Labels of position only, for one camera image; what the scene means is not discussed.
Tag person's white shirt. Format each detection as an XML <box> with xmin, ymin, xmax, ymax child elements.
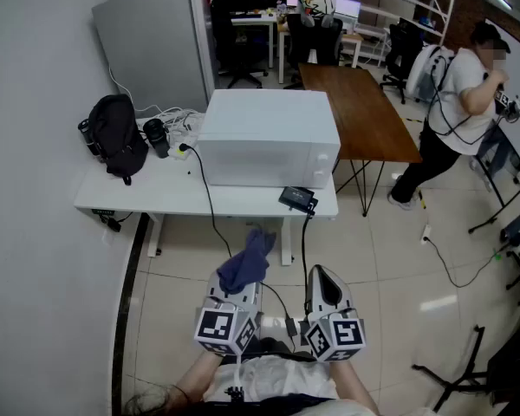
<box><xmin>203</xmin><ymin>355</ymin><xmax>341</xmax><ymax>405</ymax></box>

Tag small lit monitor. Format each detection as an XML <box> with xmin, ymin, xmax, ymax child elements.
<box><xmin>333</xmin><ymin>0</ymin><xmax>362</xmax><ymax>22</ymax></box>

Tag person's right forearm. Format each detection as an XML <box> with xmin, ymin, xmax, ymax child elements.
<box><xmin>328</xmin><ymin>359</ymin><xmax>380</xmax><ymax>416</ymax></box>

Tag black bulky equipment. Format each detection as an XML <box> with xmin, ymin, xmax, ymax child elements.
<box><xmin>487</xmin><ymin>309</ymin><xmax>520</xmax><ymax>406</ymax></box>

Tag black office chair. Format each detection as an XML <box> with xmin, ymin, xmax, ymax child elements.
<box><xmin>210</xmin><ymin>0</ymin><xmax>270</xmax><ymax>89</ymax></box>
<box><xmin>283</xmin><ymin>13</ymin><xmax>346</xmax><ymax>90</ymax></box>
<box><xmin>380</xmin><ymin>17</ymin><xmax>426</xmax><ymax>106</ymax></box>

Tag person's dark trousers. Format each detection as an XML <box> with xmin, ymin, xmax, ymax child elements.
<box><xmin>242</xmin><ymin>337</ymin><xmax>313</xmax><ymax>361</ymax></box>

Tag grey partition panel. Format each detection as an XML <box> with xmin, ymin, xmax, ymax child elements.
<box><xmin>90</xmin><ymin>0</ymin><xmax>213</xmax><ymax>119</ymax></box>

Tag white standing desk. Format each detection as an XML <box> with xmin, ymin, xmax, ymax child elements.
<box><xmin>73</xmin><ymin>117</ymin><xmax>340</xmax><ymax>268</ymax></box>

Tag black thermos bottle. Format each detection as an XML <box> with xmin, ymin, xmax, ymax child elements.
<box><xmin>142</xmin><ymin>118</ymin><xmax>171</xmax><ymax>159</ymax></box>

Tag dark blue cloth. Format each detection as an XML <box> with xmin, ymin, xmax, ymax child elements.
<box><xmin>216</xmin><ymin>228</ymin><xmax>277</xmax><ymax>295</ymax></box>

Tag brown wooden table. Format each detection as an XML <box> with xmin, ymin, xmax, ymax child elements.
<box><xmin>297</xmin><ymin>62</ymin><xmax>424</xmax><ymax>218</ymax></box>

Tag black backpack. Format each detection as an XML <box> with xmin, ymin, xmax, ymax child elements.
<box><xmin>88</xmin><ymin>94</ymin><xmax>150</xmax><ymax>186</ymax></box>

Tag wood-topped white office desk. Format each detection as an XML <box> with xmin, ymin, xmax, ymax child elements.
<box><xmin>276</xmin><ymin>18</ymin><xmax>365</xmax><ymax>85</ymax></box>

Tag black power plug cable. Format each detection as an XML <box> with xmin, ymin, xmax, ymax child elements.
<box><xmin>177</xmin><ymin>143</ymin><xmax>235</xmax><ymax>262</ymax></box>

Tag white cable bundle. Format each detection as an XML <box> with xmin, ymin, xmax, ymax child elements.
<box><xmin>136</xmin><ymin>106</ymin><xmax>205</xmax><ymax>142</ymax></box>

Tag flat black device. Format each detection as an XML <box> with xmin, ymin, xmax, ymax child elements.
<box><xmin>278</xmin><ymin>185</ymin><xmax>320</xmax><ymax>215</ymax></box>

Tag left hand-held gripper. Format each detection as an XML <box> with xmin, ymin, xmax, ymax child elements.
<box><xmin>193</xmin><ymin>270</ymin><xmax>263</xmax><ymax>357</ymax></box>

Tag white microwave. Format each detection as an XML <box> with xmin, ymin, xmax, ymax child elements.
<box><xmin>197</xmin><ymin>88</ymin><xmax>342</xmax><ymax>190</ymax></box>

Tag person's left forearm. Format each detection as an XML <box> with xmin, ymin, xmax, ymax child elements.
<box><xmin>172</xmin><ymin>349</ymin><xmax>225</xmax><ymax>405</ymax></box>

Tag black tripod stand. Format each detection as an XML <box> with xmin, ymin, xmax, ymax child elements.
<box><xmin>411</xmin><ymin>325</ymin><xmax>504</xmax><ymax>413</ymax></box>

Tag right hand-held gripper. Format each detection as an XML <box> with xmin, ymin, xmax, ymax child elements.
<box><xmin>305</xmin><ymin>264</ymin><xmax>368</xmax><ymax>362</ymax></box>

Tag black floor cable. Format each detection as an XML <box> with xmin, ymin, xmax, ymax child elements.
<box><xmin>427</xmin><ymin>235</ymin><xmax>503</xmax><ymax>289</ymax></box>

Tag patterned plush cushion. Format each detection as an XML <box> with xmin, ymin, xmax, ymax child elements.
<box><xmin>296</xmin><ymin>0</ymin><xmax>337</xmax><ymax>29</ymax></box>

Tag long white cable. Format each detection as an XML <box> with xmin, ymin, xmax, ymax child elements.
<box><xmin>107</xmin><ymin>63</ymin><xmax>157</xmax><ymax>114</ymax></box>

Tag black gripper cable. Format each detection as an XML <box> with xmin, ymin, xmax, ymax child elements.
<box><xmin>258</xmin><ymin>280</ymin><xmax>292</xmax><ymax>320</ymax></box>

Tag white metal shelving rack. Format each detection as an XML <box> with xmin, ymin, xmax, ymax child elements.
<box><xmin>207</xmin><ymin>0</ymin><xmax>457</xmax><ymax>68</ymax></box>

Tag thin black device cable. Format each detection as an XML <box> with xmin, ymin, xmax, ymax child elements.
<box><xmin>301</xmin><ymin>205</ymin><xmax>317</xmax><ymax>315</ymax></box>

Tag small black flask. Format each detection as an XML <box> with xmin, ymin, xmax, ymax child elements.
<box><xmin>77</xmin><ymin>118</ymin><xmax>101</xmax><ymax>158</ymax></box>

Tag black chest camera mount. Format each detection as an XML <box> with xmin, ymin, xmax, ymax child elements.
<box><xmin>201</xmin><ymin>386</ymin><xmax>335</xmax><ymax>416</ymax></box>

